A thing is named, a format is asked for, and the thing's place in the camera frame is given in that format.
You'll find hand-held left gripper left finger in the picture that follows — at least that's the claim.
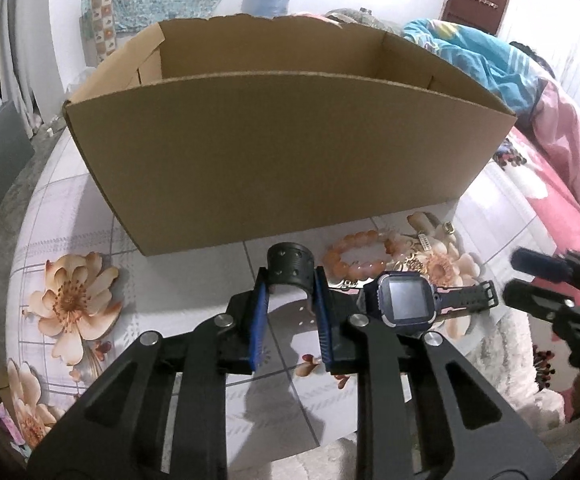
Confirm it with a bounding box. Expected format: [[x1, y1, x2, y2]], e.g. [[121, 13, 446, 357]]
[[25, 266, 271, 480]]

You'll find dark blue smart watch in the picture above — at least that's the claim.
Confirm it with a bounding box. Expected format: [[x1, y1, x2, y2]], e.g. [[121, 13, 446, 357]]
[[267, 242, 499, 333]]

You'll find orange bead bracelet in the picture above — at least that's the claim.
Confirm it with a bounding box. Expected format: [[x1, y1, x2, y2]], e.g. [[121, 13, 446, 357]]
[[324, 230, 398, 282]]

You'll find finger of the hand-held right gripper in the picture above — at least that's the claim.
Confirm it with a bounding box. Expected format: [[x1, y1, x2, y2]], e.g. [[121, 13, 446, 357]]
[[511, 246, 580, 306], [502, 280, 580, 323]]

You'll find blue printed blanket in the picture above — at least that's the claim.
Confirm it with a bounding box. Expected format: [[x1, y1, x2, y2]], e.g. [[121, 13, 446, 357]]
[[402, 19, 553, 126]]

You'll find white fluffy cloth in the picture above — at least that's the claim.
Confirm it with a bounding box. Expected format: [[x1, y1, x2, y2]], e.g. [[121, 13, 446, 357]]
[[484, 305, 578, 433]]

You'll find orange checked cloth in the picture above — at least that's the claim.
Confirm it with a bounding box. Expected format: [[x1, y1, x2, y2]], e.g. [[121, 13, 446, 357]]
[[81, 0, 118, 67]]

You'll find white curtain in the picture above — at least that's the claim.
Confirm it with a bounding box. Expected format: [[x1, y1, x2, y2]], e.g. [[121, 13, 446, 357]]
[[0, 0, 68, 126]]

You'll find brown cardboard box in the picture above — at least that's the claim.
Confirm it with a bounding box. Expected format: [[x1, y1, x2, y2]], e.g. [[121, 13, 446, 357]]
[[62, 14, 519, 257]]

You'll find white floral bed sheet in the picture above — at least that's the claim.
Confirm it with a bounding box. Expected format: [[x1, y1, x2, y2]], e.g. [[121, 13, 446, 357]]
[[7, 125, 578, 478]]

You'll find grey patterned pillow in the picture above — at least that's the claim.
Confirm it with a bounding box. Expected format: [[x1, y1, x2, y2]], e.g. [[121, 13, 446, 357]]
[[325, 8, 401, 36]]

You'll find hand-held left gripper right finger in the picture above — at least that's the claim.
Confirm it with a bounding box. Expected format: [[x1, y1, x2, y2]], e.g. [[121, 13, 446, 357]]
[[312, 265, 558, 480]]

